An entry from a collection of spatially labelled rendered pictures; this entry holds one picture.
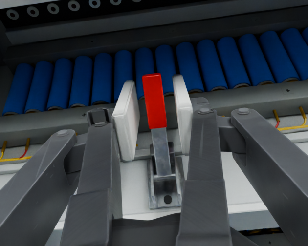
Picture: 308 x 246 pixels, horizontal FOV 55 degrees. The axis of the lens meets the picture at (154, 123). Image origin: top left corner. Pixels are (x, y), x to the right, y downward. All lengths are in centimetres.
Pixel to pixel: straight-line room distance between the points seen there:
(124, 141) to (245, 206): 10
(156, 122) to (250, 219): 10
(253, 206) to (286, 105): 9
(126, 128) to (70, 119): 10
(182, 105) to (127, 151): 4
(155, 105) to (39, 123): 11
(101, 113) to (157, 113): 5
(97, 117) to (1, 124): 14
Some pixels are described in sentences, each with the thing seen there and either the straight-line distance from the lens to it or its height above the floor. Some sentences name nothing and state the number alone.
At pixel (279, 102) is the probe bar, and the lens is 25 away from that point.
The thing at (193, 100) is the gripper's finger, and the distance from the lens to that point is 19.
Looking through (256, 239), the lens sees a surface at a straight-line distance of 38.
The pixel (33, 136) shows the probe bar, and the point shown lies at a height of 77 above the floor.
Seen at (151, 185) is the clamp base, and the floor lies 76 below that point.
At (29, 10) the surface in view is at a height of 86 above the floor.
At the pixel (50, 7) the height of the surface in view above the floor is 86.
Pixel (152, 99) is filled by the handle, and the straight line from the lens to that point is 19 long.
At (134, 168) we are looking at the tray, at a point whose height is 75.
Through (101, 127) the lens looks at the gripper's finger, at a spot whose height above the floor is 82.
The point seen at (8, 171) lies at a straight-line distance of 27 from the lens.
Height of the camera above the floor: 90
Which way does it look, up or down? 31 degrees down
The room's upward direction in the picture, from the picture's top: 9 degrees counter-clockwise
